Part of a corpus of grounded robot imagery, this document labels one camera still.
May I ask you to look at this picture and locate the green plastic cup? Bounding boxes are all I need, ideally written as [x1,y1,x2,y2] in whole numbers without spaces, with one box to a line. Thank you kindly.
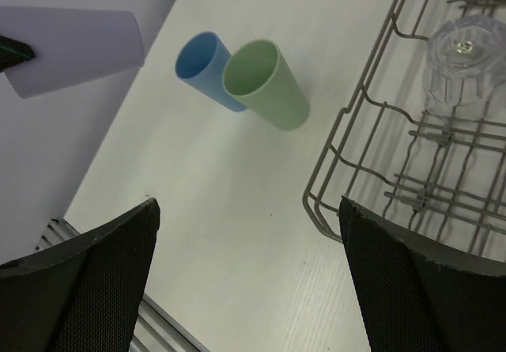
[222,39,310,131]

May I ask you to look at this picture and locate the blue plastic cup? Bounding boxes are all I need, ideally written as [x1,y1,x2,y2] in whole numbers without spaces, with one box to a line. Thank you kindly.
[175,31,247,112]

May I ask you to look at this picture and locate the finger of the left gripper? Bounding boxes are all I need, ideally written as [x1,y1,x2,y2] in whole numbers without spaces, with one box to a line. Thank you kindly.
[0,36,35,71]

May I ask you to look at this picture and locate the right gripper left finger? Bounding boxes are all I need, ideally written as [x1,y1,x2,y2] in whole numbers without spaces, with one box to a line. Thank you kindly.
[1,198,160,351]

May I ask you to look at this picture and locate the clear glass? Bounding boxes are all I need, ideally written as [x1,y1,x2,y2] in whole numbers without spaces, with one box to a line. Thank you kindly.
[422,14,505,121]

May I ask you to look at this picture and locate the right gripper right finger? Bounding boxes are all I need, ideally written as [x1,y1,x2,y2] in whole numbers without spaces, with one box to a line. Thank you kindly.
[338,197,505,351]

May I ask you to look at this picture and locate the purple plastic cup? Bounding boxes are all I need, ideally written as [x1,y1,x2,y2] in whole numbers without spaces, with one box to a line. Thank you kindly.
[1,6,145,99]

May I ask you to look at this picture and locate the grey wire dish rack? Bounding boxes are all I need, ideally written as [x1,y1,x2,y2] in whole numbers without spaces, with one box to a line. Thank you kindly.
[303,0,505,261]

